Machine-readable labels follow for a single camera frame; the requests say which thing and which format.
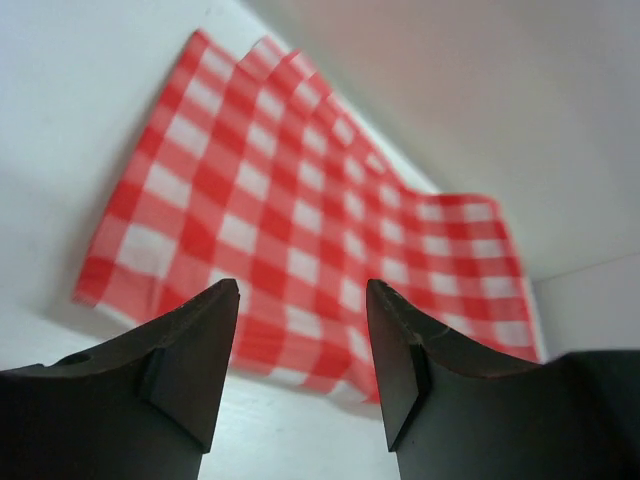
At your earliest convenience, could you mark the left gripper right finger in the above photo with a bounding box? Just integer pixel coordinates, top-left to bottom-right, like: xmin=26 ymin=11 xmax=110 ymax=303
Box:
xmin=366 ymin=280 xmax=639 ymax=479

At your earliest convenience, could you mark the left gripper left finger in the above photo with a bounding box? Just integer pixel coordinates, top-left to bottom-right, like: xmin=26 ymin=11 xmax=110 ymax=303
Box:
xmin=1 ymin=279 xmax=239 ymax=479

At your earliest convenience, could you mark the red white checkered cloth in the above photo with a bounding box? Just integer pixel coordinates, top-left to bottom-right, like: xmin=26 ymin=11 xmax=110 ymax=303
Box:
xmin=73 ymin=31 xmax=539 ymax=402

